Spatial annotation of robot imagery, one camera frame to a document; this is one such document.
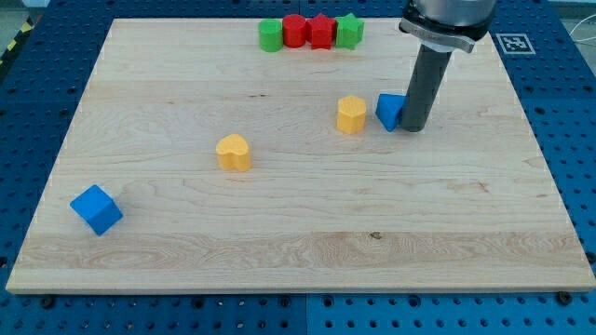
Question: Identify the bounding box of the blue cube block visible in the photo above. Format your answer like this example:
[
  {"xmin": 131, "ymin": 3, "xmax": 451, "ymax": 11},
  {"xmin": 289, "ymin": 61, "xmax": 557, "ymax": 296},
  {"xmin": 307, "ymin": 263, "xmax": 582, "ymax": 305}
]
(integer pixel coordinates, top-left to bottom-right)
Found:
[{"xmin": 70, "ymin": 184, "xmax": 123, "ymax": 235}]

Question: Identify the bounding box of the blue triangle block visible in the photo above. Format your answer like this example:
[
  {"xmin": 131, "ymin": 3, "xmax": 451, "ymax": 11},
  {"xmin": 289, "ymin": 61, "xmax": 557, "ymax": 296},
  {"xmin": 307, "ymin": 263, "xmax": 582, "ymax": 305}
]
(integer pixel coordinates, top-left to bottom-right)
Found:
[{"xmin": 375, "ymin": 93, "xmax": 406, "ymax": 132}]

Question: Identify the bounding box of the red star block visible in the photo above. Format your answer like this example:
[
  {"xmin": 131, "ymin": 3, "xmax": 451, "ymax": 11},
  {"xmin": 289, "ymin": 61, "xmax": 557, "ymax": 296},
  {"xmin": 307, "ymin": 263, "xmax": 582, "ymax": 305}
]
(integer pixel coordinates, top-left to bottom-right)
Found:
[{"xmin": 306, "ymin": 13, "xmax": 337, "ymax": 49}]

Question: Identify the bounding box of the yellow black hazard tape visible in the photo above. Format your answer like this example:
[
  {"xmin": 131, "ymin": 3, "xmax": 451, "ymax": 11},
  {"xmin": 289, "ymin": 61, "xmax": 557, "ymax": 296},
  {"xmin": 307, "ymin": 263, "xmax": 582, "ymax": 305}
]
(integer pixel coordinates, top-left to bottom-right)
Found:
[{"xmin": 1, "ymin": 17, "xmax": 34, "ymax": 66}]

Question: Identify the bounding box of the white fiducial marker tag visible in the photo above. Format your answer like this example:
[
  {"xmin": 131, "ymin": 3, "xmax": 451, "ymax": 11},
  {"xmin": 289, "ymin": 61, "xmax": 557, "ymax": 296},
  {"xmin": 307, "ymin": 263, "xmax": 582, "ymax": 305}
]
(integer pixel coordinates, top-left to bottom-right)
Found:
[{"xmin": 496, "ymin": 33, "xmax": 535, "ymax": 55}]

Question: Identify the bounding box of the red cylinder block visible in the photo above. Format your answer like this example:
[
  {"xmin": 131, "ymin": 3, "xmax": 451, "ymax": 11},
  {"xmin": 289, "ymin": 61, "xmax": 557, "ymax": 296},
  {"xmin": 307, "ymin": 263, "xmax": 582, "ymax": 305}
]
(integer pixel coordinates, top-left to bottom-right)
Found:
[{"xmin": 282, "ymin": 14, "xmax": 306, "ymax": 48}]

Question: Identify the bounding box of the green star block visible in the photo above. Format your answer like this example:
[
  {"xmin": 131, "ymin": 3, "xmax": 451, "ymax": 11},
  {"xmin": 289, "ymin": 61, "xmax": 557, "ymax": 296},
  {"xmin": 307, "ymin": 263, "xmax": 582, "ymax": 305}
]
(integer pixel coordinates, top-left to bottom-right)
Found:
[{"xmin": 335, "ymin": 13, "xmax": 364, "ymax": 49}]

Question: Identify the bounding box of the light wooden board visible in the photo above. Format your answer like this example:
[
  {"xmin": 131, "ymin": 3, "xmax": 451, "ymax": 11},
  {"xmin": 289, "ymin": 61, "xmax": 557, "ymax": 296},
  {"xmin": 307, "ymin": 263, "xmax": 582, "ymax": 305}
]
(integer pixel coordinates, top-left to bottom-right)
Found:
[{"xmin": 7, "ymin": 19, "xmax": 595, "ymax": 294}]

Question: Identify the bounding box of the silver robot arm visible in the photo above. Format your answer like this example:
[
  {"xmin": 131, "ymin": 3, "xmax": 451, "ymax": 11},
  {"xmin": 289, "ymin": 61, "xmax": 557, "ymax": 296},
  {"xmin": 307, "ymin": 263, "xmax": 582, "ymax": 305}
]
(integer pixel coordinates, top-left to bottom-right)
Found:
[{"xmin": 399, "ymin": 0, "xmax": 495, "ymax": 132}]

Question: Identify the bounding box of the yellow heart block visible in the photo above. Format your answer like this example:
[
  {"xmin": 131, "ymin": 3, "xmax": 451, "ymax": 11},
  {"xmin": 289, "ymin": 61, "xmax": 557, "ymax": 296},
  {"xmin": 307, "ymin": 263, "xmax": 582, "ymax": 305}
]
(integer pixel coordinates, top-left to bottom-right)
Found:
[{"xmin": 215, "ymin": 134, "xmax": 252, "ymax": 171}]

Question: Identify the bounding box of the green cylinder block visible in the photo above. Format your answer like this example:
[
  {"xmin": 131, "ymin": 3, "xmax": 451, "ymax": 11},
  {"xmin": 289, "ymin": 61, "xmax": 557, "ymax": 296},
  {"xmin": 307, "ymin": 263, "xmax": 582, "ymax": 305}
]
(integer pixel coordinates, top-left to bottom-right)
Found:
[{"xmin": 258, "ymin": 19, "xmax": 283, "ymax": 52}]

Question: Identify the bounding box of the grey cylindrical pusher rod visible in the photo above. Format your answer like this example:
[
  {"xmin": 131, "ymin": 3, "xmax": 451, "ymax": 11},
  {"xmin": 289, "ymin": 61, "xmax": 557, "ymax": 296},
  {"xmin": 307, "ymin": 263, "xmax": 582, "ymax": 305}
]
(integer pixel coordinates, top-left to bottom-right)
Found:
[{"xmin": 400, "ymin": 45, "xmax": 452, "ymax": 132}]

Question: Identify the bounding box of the yellow hexagon block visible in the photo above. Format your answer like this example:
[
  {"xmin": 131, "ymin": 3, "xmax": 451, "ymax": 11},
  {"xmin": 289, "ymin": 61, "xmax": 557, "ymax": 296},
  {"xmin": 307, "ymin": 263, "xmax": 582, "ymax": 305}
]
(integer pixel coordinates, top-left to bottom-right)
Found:
[{"xmin": 336, "ymin": 96, "xmax": 367, "ymax": 134}]

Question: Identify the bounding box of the white cable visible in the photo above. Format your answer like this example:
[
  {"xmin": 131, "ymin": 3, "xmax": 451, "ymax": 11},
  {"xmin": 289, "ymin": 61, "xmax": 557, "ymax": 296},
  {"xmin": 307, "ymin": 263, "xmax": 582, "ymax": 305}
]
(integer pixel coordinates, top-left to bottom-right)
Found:
[{"xmin": 568, "ymin": 12, "xmax": 596, "ymax": 47}]

